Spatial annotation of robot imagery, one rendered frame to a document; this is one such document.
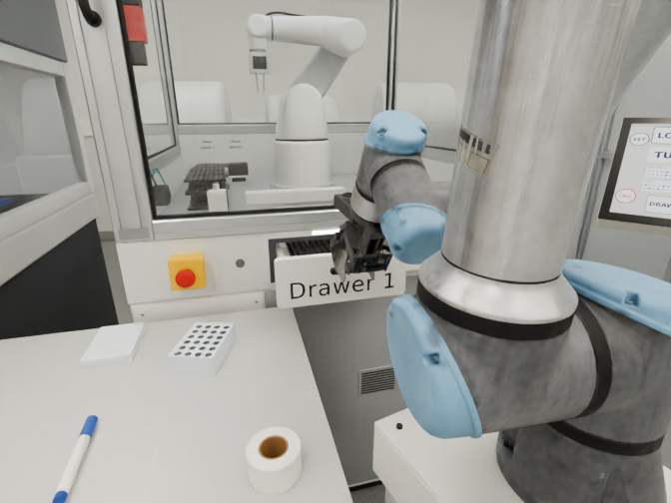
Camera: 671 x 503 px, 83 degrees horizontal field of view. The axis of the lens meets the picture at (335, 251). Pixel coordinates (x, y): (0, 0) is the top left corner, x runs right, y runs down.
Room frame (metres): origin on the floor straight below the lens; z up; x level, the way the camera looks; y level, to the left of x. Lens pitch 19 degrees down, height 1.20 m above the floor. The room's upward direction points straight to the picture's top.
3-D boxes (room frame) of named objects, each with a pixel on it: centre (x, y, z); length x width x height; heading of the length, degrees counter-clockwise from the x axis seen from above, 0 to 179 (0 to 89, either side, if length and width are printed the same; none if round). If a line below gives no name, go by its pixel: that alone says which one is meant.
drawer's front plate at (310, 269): (0.76, -0.02, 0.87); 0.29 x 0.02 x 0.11; 104
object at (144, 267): (1.36, 0.10, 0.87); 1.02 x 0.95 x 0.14; 104
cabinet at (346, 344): (1.36, 0.09, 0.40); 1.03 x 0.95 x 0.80; 104
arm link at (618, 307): (0.31, -0.25, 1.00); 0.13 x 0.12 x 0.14; 103
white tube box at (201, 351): (0.63, 0.26, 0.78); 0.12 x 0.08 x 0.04; 176
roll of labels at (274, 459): (0.37, 0.08, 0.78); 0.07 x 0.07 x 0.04
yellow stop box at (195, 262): (0.78, 0.33, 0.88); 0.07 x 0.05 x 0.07; 104
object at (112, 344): (0.66, 0.45, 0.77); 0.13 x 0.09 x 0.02; 15
